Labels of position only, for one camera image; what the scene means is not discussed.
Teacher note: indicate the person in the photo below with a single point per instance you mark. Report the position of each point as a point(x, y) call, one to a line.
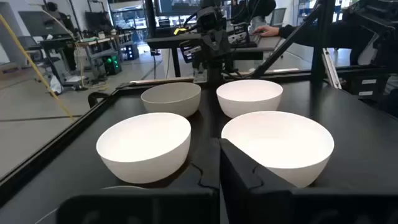
point(298, 34)

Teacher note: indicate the white plastic bag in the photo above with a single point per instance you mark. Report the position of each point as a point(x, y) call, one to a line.
point(56, 85)

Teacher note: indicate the black diagonal frame brace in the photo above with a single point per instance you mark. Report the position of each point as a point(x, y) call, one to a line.
point(286, 43)

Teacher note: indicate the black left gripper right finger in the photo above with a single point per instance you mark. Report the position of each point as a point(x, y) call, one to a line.
point(311, 208)

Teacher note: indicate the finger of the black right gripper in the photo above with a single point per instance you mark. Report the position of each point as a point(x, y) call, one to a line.
point(223, 46)
point(212, 46)

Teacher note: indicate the computer tower green lights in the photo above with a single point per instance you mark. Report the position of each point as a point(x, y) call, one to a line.
point(112, 67)

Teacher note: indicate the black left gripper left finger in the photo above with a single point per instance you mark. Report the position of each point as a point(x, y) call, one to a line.
point(140, 211)

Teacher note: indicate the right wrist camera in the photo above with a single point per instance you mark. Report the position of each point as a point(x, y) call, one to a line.
point(211, 19)

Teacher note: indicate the silver aluminium bracket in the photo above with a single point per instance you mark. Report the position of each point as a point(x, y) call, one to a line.
point(331, 69)

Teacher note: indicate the black table frame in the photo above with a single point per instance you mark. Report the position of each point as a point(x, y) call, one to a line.
point(46, 154)

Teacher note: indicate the black desk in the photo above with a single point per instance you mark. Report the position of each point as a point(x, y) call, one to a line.
point(164, 43)

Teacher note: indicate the black frame post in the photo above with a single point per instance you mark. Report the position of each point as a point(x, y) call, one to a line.
point(320, 46)

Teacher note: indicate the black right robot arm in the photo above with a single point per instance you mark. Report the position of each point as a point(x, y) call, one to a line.
point(215, 77)

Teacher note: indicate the cluttered grey workbench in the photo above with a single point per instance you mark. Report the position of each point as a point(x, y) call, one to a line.
point(93, 56)

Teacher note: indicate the person's hand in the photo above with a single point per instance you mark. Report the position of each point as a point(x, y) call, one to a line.
point(265, 31)

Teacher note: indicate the black box white labels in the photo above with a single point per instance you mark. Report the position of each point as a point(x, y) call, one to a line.
point(351, 87)

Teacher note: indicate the light grey bowl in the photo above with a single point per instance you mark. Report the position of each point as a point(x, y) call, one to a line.
point(124, 187)

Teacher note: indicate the grey office chair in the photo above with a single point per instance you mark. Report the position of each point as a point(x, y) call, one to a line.
point(278, 17)

